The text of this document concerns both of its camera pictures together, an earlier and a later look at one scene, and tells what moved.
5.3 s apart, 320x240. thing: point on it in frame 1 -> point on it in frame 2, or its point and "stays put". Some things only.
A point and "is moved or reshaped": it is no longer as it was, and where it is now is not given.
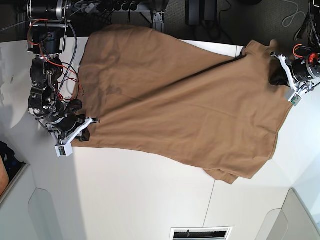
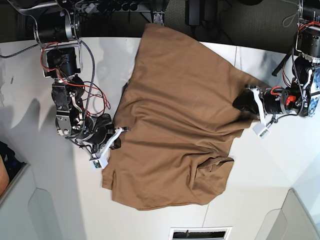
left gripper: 65,130 -> 103,138
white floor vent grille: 211,233 stays put
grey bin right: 292,221 stays put
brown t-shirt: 217,110 is moved or reshaped
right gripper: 302,72 -> 271,102
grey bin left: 27,212 stays put
